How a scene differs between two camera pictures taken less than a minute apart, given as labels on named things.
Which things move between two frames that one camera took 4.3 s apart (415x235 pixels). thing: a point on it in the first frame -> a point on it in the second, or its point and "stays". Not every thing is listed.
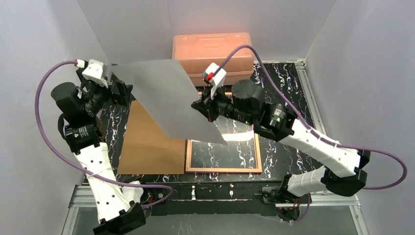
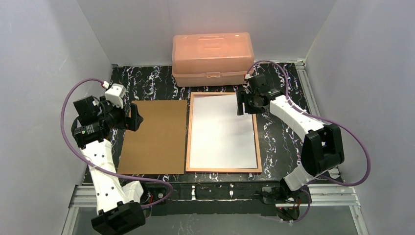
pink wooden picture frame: [189, 169] stays
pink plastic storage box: [194, 52] stays
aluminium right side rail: [311, 98] stays
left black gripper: [120, 91] -> [132, 117]
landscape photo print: [162, 92] -> [220, 138]
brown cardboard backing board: [147, 150] stays
